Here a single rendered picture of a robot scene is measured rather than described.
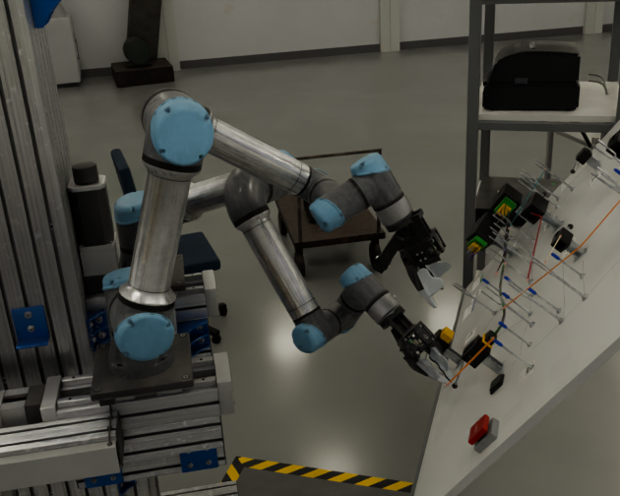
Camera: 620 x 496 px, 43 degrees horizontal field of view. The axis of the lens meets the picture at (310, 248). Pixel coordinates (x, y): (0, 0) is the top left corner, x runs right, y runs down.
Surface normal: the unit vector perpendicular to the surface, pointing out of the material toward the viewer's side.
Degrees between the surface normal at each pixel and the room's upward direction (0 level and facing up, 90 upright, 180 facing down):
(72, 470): 90
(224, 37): 90
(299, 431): 0
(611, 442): 0
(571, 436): 0
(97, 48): 90
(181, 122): 83
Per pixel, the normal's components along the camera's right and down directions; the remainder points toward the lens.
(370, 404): -0.06, -0.92
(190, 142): 0.37, 0.23
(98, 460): 0.18, 0.38
